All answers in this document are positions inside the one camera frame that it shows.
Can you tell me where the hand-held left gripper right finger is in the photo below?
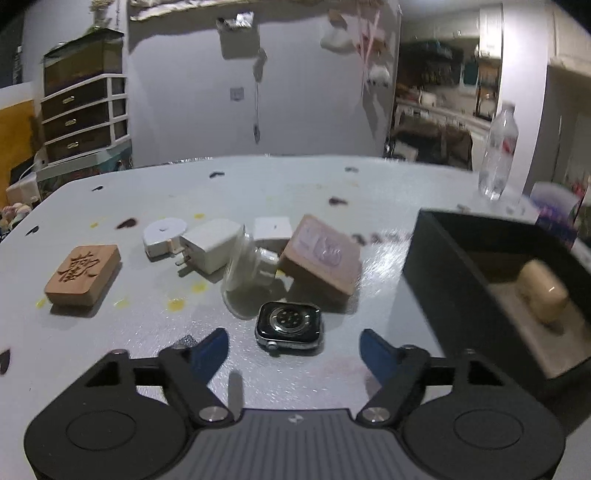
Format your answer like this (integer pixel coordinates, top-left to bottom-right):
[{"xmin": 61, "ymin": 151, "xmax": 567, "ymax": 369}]
[{"xmin": 355, "ymin": 329, "xmax": 509, "ymax": 425}]

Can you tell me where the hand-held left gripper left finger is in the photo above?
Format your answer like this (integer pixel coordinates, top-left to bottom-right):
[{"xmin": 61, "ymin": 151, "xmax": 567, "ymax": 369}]
[{"xmin": 82, "ymin": 328, "xmax": 235, "ymax": 426}]

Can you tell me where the black smartwatch body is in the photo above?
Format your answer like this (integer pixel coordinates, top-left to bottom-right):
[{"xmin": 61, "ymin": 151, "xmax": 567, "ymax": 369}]
[{"xmin": 255, "ymin": 301, "xmax": 324, "ymax": 354}]

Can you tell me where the clear round plastic lid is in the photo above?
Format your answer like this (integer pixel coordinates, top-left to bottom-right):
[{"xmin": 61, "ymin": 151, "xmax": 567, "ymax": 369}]
[{"xmin": 222, "ymin": 231, "xmax": 280, "ymax": 318}]

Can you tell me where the pink wooden block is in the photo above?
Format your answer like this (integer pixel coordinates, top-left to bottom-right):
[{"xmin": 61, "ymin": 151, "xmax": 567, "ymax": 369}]
[{"xmin": 281, "ymin": 214, "xmax": 362, "ymax": 296}]

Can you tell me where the black storage box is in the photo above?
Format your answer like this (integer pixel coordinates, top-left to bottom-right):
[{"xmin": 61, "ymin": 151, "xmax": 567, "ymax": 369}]
[{"xmin": 403, "ymin": 209, "xmax": 591, "ymax": 407}]

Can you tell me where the carved wooden mahjong tile block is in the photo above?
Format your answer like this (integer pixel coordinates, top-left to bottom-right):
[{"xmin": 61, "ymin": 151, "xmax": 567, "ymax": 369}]
[{"xmin": 44, "ymin": 244, "xmax": 122, "ymax": 308}]

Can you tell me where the beige oval earbud case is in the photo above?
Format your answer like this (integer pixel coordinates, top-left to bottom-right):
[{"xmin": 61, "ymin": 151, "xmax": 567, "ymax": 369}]
[{"xmin": 515, "ymin": 259, "xmax": 571, "ymax": 326}]

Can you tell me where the white power adapter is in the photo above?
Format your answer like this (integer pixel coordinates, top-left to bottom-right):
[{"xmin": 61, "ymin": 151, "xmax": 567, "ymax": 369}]
[{"xmin": 173, "ymin": 219, "xmax": 245, "ymax": 277}]

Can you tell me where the small white cube adapter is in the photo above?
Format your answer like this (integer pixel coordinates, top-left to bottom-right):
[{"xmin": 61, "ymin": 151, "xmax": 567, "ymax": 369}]
[{"xmin": 253, "ymin": 216, "xmax": 293, "ymax": 250}]

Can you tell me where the chair with brown cloth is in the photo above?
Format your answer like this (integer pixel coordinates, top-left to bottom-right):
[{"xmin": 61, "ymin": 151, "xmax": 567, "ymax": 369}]
[{"xmin": 392, "ymin": 117, "xmax": 474, "ymax": 169}]

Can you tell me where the purple floral tissue pack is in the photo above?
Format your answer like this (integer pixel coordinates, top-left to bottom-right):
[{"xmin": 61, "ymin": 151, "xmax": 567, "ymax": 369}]
[{"xmin": 529, "ymin": 181, "xmax": 585, "ymax": 252}]

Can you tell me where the clear plastic water bottle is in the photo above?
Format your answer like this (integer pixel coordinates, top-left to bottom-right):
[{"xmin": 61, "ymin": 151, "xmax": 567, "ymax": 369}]
[{"xmin": 478, "ymin": 102, "xmax": 519, "ymax": 201}]

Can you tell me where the white drawer cabinet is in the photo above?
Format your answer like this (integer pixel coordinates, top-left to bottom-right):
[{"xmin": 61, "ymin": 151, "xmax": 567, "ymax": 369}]
[{"xmin": 39, "ymin": 74, "xmax": 130, "ymax": 166}]

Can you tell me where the yellow wooden board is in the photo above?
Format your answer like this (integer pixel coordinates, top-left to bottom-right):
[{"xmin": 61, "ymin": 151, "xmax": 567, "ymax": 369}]
[{"xmin": 0, "ymin": 99, "xmax": 44, "ymax": 188}]

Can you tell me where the white hanging cloth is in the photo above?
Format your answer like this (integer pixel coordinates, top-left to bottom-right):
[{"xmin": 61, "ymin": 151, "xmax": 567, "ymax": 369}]
[{"xmin": 320, "ymin": 22, "xmax": 354, "ymax": 54}]

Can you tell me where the pink hanging ribbon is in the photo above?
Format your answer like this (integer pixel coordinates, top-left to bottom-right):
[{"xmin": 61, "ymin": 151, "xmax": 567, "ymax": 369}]
[{"xmin": 355, "ymin": 7, "xmax": 384, "ymax": 97}]

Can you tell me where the glass fish tank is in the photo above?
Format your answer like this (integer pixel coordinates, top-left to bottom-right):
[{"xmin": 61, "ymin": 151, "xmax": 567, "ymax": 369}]
[{"xmin": 43, "ymin": 28, "xmax": 125, "ymax": 95}]

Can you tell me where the patterned fabric banner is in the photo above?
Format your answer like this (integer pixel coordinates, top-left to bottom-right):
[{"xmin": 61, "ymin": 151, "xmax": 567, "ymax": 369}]
[{"xmin": 128, "ymin": 0, "xmax": 259, "ymax": 21}]

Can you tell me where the white round wireless charger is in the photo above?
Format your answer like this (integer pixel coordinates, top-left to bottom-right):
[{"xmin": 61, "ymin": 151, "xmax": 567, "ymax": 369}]
[{"xmin": 143, "ymin": 217, "xmax": 189, "ymax": 259}]

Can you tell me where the white box with cable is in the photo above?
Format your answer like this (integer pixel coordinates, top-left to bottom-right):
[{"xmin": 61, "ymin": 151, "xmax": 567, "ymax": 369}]
[{"xmin": 6, "ymin": 154, "xmax": 49, "ymax": 204}]

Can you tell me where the hanging white cable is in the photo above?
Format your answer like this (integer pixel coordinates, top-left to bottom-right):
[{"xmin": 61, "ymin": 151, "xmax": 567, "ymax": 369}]
[{"xmin": 252, "ymin": 48, "xmax": 269, "ymax": 144}]

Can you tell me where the metal wall clip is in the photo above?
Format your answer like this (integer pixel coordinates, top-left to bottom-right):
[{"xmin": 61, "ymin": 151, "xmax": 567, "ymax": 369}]
[{"xmin": 216, "ymin": 13, "xmax": 254, "ymax": 31}]

